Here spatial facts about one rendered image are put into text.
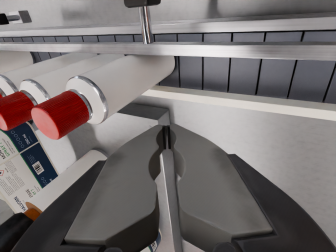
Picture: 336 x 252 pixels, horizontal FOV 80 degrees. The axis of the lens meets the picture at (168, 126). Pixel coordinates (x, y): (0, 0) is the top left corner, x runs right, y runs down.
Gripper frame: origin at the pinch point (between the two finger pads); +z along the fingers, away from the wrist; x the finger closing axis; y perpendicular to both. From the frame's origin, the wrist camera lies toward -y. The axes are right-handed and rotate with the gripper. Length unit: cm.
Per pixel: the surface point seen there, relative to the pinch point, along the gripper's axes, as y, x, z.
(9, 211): 142, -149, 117
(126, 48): -3.3, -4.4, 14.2
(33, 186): 35, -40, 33
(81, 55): -1.3, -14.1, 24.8
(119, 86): -0.3, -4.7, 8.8
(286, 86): 2.1, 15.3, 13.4
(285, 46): -3.7, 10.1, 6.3
